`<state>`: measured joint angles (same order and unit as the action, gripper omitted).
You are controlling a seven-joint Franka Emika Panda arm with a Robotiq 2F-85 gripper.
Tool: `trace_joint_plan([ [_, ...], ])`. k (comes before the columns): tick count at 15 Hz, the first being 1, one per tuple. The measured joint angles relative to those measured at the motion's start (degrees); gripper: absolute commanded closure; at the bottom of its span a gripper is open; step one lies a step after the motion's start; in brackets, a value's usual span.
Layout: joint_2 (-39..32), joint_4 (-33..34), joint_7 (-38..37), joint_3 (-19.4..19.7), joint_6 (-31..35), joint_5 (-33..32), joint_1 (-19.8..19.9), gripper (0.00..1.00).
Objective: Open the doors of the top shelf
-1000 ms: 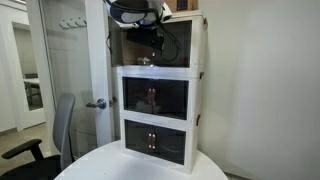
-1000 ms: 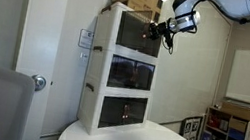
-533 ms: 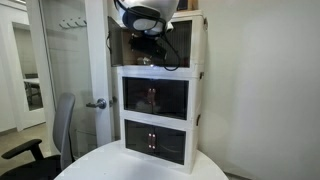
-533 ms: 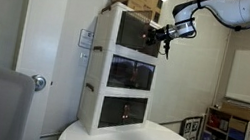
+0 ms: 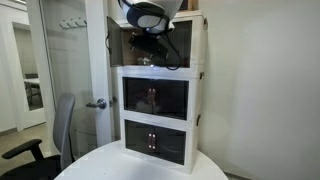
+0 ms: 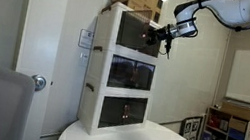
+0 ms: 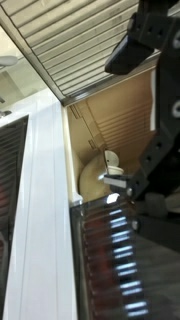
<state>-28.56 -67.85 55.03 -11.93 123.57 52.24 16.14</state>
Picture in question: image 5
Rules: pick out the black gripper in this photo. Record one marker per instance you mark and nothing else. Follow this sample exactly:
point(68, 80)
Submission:
point(151, 48)

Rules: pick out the dark ribbed cabinet door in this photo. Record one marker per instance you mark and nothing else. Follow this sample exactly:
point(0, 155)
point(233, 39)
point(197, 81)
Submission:
point(136, 136)
point(170, 145)
point(181, 43)
point(136, 95)
point(115, 43)
point(171, 100)

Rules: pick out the small pale object in shelf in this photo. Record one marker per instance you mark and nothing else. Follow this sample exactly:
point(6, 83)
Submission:
point(143, 61)

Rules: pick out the white framed glass door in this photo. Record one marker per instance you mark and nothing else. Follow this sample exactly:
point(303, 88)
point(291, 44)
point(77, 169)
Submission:
point(98, 66)

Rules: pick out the brown cardboard box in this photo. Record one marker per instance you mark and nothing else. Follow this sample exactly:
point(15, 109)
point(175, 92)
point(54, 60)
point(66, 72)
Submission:
point(191, 4)

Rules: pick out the silver door lever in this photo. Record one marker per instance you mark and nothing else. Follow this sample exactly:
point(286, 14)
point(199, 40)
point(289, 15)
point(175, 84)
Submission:
point(98, 104)

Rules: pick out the dark cabinet side latch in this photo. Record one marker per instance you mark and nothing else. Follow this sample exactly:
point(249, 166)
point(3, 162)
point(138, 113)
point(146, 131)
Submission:
point(205, 24)
point(201, 75)
point(198, 120)

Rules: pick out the white three-tier storage cabinet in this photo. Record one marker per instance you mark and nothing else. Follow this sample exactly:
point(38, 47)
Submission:
point(196, 100)

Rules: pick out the background office desk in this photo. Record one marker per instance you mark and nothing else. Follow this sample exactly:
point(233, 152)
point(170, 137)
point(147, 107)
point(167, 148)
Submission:
point(33, 81)

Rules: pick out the grey black office chair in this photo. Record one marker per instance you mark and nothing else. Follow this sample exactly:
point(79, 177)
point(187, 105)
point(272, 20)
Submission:
point(63, 126)

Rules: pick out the white wall coat hooks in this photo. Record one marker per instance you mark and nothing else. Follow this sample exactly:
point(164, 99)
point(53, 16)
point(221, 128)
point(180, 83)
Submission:
point(73, 23)

